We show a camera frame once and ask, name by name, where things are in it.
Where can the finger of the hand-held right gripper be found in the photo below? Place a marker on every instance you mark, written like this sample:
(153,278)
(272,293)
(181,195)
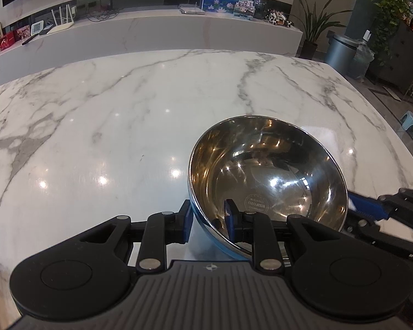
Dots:
(364,204)
(392,240)

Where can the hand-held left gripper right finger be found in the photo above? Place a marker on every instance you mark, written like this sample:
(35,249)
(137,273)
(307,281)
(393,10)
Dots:
(231,221)

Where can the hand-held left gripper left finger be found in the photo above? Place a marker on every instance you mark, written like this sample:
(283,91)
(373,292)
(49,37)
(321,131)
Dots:
(186,221)

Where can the blue steel bowl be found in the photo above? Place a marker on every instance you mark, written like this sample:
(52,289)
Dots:
(272,178)

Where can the blue plastic stool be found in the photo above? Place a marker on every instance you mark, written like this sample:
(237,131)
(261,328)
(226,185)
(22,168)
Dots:
(409,123)

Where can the grey drawer cabinet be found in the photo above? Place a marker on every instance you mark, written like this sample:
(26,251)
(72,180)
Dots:
(402,58)

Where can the grey trash can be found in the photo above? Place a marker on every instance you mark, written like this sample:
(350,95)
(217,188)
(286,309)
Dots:
(340,55)

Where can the potted long-leaf plant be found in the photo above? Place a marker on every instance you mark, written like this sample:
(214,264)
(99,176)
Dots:
(313,24)

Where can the green climbing plant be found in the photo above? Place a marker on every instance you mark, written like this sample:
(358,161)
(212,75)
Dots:
(389,17)

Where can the cow figurines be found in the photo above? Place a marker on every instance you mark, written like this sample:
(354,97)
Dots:
(278,19)

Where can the grey set-top box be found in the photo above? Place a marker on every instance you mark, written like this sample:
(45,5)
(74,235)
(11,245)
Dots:
(191,9)

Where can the photo box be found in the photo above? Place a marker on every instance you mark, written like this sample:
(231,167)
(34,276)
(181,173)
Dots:
(243,9)

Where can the glass jar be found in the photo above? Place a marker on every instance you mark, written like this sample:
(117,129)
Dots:
(261,8)

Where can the black soundbar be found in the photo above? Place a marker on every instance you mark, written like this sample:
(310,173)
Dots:
(137,1)

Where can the white router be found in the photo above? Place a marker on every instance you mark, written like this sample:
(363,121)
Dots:
(62,25)

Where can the white desk clock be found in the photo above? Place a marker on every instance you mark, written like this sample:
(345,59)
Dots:
(38,28)

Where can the pink photo card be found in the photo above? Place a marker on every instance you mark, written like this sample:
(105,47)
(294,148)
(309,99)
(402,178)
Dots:
(22,32)

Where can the red box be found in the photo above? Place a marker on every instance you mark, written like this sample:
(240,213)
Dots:
(7,41)

